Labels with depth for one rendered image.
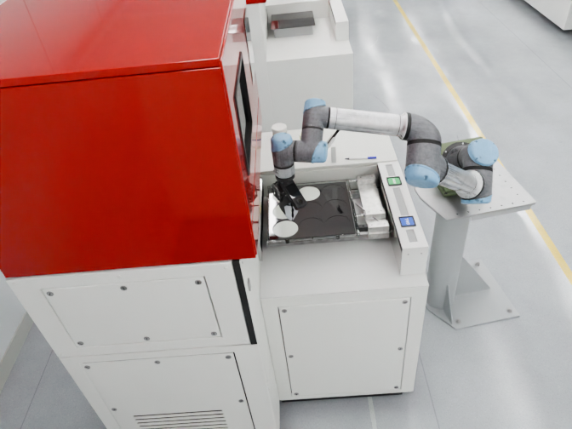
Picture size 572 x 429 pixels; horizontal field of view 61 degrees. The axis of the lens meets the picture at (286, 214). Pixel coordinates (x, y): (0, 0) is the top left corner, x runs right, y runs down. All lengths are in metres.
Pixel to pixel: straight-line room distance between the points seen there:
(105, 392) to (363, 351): 1.03
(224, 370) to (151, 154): 0.92
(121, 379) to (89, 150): 0.99
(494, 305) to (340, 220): 1.24
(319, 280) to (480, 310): 1.26
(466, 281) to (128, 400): 1.82
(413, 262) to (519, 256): 1.49
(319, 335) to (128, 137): 1.18
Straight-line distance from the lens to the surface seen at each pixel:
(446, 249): 2.52
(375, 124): 1.71
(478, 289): 2.98
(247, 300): 1.53
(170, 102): 1.13
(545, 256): 3.32
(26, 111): 1.25
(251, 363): 1.80
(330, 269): 1.90
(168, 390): 1.99
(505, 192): 2.35
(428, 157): 1.70
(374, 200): 2.12
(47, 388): 2.97
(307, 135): 1.66
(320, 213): 2.03
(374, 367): 2.25
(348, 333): 2.02
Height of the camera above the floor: 2.20
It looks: 40 degrees down
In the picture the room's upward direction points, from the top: 7 degrees counter-clockwise
